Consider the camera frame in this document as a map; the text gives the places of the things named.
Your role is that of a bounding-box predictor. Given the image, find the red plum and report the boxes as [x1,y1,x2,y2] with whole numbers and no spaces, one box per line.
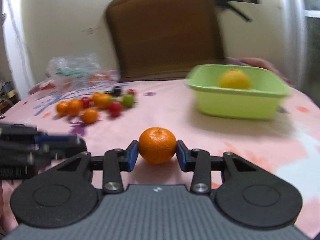
[81,96,91,108]
[108,101,123,118]

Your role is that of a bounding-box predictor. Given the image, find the dark purple plum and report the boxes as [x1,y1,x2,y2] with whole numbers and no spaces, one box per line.
[111,86,122,97]

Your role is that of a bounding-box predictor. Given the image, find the brown seat cushion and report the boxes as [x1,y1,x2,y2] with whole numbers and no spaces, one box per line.
[106,0,225,81]

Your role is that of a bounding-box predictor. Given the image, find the frosted glass sliding door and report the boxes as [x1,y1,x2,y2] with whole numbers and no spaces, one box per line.
[283,0,319,90]

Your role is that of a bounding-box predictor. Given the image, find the pink deer bedsheet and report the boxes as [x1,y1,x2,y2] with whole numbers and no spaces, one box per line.
[1,70,319,237]

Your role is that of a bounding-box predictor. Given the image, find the green plum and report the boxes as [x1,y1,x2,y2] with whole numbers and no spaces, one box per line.
[122,94,135,108]

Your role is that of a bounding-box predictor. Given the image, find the small orange mandarin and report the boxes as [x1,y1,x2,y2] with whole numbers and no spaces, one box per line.
[82,108,99,125]
[67,99,83,116]
[56,101,69,116]

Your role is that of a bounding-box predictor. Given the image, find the green plastic bowl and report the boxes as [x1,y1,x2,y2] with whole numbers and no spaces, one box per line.
[187,64,290,120]

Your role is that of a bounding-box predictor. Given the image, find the black tape strips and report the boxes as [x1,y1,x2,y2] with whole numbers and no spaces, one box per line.
[212,0,262,23]

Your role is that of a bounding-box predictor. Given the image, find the clear plastic bag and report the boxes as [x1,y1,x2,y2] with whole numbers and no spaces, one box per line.
[46,53,102,85]

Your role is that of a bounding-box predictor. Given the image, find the yellow lemon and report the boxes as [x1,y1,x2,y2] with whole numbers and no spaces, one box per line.
[219,69,251,89]

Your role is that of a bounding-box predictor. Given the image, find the large orange mandarin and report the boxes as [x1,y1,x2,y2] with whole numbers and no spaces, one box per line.
[92,93,111,109]

